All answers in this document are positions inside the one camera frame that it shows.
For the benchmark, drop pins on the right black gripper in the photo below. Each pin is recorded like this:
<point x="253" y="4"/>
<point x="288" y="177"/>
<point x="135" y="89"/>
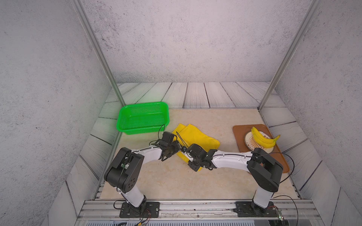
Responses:
<point x="193" y="168"/>

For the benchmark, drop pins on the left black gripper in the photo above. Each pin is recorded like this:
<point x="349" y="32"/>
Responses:
<point x="177" y="147"/>

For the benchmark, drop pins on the yellow shorts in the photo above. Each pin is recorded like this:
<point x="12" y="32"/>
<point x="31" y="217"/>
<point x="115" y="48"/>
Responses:
<point x="188" y="135"/>

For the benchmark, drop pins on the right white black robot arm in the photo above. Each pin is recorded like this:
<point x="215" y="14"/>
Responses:
<point x="265" y="170"/>

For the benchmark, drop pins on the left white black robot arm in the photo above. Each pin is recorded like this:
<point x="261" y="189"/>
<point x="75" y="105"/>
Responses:
<point x="124" y="170"/>

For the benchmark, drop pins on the green plastic basket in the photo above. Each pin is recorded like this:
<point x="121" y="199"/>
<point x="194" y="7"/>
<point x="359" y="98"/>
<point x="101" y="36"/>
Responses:
<point x="143" y="118"/>

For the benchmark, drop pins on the brown cutting board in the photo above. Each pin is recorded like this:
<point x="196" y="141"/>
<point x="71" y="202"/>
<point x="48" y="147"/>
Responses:
<point x="240" y="132"/>

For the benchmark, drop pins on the patterned round plate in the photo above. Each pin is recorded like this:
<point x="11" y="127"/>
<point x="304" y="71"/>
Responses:
<point x="251" y="144"/>

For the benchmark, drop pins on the yellow banana bunch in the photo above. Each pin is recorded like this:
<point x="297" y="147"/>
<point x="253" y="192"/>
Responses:
<point x="263" y="141"/>

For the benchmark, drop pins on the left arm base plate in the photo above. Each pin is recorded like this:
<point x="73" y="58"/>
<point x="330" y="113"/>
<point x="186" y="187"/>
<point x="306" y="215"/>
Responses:
<point x="146" y="210"/>

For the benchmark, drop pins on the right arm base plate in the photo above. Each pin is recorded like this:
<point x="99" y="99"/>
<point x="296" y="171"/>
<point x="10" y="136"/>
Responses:
<point x="251" y="210"/>

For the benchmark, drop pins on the aluminium front rail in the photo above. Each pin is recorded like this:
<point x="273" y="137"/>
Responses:
<point x="202" y="210"/>

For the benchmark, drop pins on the right metal frame post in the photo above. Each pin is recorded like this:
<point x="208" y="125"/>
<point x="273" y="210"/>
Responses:
<point x="308" y="18"/>

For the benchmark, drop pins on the metal frame post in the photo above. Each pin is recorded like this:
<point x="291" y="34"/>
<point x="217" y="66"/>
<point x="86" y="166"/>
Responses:
<point x="308" y="18"/>
<point x="77" y="4"/>

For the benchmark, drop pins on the left metal frame post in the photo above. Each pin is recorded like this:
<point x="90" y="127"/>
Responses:
<point x="77" y="4"/>

